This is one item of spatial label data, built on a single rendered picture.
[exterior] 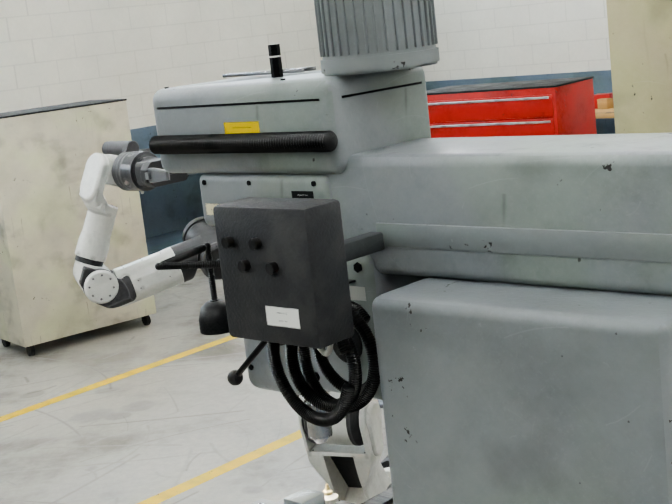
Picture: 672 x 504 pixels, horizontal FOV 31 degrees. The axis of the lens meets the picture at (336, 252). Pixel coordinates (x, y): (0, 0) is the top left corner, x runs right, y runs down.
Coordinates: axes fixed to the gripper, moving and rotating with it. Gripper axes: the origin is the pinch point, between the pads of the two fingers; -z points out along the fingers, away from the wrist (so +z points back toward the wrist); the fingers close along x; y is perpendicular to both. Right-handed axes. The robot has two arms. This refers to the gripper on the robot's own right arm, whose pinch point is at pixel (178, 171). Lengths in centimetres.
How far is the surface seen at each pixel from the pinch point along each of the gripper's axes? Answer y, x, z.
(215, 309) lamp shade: 23.9, -18.1, -27.5
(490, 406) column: 29, -33, -102
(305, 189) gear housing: -1, -21, -59
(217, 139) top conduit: -10, -26, -43
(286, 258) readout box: 5, -47, -78
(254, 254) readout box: 5, -47, -72
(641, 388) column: 23, -33, -127
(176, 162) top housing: -5.4, -22.4, -27.2
